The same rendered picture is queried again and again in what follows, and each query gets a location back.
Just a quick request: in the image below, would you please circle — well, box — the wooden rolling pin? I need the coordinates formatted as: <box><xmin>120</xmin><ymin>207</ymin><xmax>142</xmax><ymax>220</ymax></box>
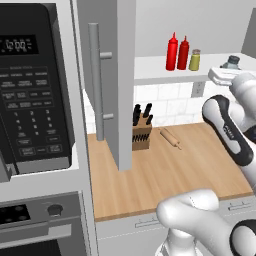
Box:
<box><xmin>158</xmin><ymin>127</ymin><xmax>183</xmax><ymax>151</ymax></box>

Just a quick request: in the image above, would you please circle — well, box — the grey oven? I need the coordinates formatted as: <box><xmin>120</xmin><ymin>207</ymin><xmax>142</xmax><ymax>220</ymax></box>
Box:
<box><xmin>0</xmin><ymin>191</ymin><xmax>88</xmax><ymax>256</ymax></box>

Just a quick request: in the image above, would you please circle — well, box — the white drawer front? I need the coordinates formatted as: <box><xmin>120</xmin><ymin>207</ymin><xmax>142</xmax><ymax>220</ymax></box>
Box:
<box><xmin>217</xmin><ymin>195</ymin><xmax>256</xmax><ymax>224</ymax></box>
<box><xmin>95</xmin><ymin>213</ymin><xmax>171</xmax><ymax>256</ymax></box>

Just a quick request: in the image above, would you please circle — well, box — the grey shaker with dark cap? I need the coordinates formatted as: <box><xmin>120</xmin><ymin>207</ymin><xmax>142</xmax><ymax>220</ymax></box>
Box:
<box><xmin>221</xmin><ymin>55</ymin><xmax>242</xmax><ymax>70</ymax></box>

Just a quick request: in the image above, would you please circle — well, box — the grey cabinet door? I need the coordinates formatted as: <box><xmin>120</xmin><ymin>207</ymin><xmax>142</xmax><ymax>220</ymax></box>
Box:
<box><xmin>241</xmin><ymin>7</ymin><xmax>256</xmax><ymax>60</ymax></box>
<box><xmin>76</xmin><ymin>0</ymin><xmax>137</xmax><ymax>173</ymax></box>

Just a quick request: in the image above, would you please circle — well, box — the grey bar door handle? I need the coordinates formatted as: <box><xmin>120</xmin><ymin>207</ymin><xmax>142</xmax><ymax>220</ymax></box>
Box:
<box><xmin>87</xmin><ymin>22</ymin><xmax>114</xmax><ymax>142</ymax></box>

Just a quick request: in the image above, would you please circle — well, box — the wooden knife block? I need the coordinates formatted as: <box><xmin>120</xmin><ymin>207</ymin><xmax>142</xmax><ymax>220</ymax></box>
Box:
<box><xmin>131</xmin><ymin>102</ymin><xmax>155</xmax><ymax>152</ymax></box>

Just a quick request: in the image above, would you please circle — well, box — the black oven knob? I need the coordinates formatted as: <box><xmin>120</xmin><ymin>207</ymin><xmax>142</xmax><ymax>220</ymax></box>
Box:
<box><xmin>47</xmin><ymin>203</ymin><xmax>64</xmax><ymax>217</ymax></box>

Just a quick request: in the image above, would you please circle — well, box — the white cabinet shelf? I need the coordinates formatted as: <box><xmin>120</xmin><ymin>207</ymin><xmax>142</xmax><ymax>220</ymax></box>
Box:
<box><xmin>133</xmin><ymin>52</ymin><xmax>256</xmax><ymax>87</ymax></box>

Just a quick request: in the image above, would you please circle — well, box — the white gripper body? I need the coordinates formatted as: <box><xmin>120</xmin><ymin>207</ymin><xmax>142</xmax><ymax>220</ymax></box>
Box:
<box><xmin>208</xmin><ymin>66</ymin><xmax>242</xmax><ymax>87</ymax></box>

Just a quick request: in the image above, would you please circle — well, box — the yellow shaker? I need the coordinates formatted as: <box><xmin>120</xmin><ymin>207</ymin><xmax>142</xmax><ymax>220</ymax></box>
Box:
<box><xmin>188</xmin><ymin>48</ymin><xmax>202</xmax><ymax>72</ymax></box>

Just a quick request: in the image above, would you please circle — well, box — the grey drawer handle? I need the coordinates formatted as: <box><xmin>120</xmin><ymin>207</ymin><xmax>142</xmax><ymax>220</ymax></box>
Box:
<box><xmin>227</xmin><ymin>200</ymin><xmax>253</xmax><ymax>212</ymax></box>
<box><xmin>134</xmin><ymin>217</ymin><xmax>162</xmax><ymax>229</ymax></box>

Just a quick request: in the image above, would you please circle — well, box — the grey wall outlet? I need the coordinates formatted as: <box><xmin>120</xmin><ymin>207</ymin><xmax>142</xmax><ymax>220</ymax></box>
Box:
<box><xmin>191</xmin><ymin>81</ymin><xmax>206</xmax><ymax>99</ymax></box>

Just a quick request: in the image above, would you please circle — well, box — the black microwave oven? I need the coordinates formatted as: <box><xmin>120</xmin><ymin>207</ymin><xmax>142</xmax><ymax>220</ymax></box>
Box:
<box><xmin>0</xmin><ymin>3</ymin><xmax>76</xmax><ymax>183</ymax></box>

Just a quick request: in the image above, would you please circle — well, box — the red condiment bottle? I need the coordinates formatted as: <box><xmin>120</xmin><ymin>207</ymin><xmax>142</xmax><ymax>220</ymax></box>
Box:
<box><xmin>165</xmin><ymin>31</ymin><xmax>180</xmax><ymax>72</ymax></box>
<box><xmin>176</xmin><ymin>35</ymin><xmax>191</xmax><ymax>71</ymax></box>

